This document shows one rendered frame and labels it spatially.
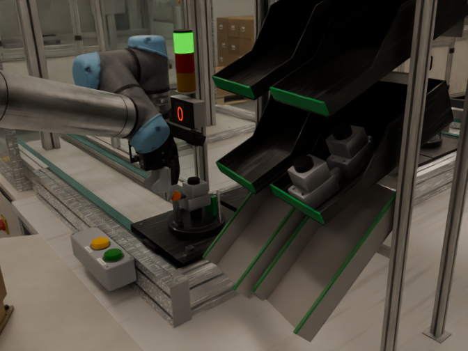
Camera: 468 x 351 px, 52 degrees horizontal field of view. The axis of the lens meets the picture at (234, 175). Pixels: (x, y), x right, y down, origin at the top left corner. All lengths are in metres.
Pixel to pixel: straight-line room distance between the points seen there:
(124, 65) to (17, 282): 0.63
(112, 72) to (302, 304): 0.53
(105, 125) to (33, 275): 0.62
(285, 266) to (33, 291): 0.64
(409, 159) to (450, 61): 6.13
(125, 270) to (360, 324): 0.51
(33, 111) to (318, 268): 0.51
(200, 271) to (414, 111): 0.55
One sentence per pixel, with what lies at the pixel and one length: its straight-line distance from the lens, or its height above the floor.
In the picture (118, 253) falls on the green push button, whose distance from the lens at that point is 1.10.
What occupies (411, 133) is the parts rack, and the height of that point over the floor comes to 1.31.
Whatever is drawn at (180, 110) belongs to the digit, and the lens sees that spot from 1.29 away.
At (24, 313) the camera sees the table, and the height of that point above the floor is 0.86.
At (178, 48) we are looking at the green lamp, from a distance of 1.26.
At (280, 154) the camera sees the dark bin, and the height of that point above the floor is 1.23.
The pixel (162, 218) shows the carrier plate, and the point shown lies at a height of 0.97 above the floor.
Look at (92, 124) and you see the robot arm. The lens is 0.77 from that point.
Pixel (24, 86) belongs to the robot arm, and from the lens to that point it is 0.69.
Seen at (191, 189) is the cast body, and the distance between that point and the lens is 1.11.
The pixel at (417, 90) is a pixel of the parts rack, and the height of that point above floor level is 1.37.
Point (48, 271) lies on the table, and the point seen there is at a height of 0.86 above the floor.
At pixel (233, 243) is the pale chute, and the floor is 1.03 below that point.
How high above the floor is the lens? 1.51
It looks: 21 degrees down
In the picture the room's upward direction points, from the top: 2 degrees counter-clockwise
